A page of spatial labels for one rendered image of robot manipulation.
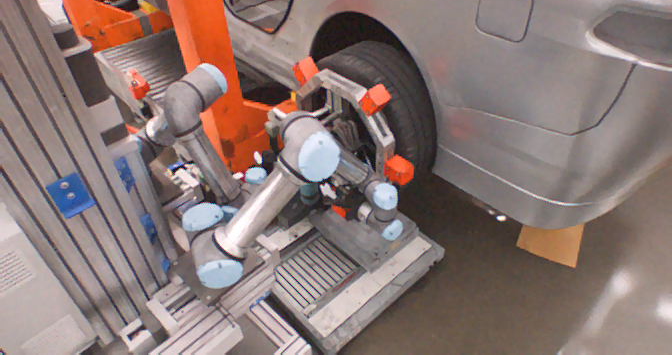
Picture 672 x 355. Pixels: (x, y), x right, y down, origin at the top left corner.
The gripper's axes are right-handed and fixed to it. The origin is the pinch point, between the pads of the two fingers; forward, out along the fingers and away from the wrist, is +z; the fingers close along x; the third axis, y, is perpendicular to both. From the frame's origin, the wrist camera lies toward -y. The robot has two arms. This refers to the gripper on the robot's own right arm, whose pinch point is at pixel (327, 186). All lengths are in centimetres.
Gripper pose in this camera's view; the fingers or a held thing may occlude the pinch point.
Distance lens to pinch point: 171.6
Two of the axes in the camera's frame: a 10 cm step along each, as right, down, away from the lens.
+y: -0.4, -7.6, -6.5
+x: -7.4, 4.6, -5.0
